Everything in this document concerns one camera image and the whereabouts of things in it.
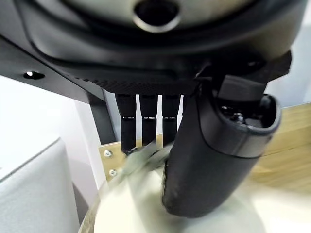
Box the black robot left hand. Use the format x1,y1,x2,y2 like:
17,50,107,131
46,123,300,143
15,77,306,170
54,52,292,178
0,0,305,217

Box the cream white slipper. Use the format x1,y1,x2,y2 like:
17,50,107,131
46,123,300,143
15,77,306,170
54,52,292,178
93,140,268,233

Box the wooden shoe rack shelf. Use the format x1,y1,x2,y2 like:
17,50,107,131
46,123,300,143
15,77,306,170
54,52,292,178
77,102,311,233

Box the grey white cabinet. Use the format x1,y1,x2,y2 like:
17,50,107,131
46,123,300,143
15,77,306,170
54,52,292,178
0,135,81,233

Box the black metal shoe rack frame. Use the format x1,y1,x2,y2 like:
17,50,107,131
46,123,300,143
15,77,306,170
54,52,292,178
0,33,118,147

